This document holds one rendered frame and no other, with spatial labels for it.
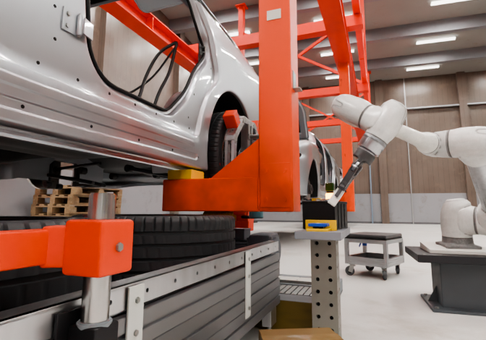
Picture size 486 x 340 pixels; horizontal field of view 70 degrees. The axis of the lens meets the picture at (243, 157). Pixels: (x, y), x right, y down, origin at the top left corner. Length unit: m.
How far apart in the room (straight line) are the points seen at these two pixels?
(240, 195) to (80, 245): 1.15
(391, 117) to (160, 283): 0.96
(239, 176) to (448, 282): 1.29
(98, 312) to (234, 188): 1.16
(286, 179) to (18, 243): 1.19
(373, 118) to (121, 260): 1.04
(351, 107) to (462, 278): 1.25
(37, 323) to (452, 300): 2.05
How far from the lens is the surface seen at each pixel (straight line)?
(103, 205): 0.57
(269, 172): 1.59
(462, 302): 2.32
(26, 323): 0.57
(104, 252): 0.55
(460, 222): 2.30
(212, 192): 1.70
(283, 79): 1.68
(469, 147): 1.82
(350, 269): 3.15
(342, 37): 5.45
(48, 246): 0.60
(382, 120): 1.35
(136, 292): 0.72
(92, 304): 0.58
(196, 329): 0.97
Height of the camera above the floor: 0.52
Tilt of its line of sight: 9 degrees up
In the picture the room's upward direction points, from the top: straight up
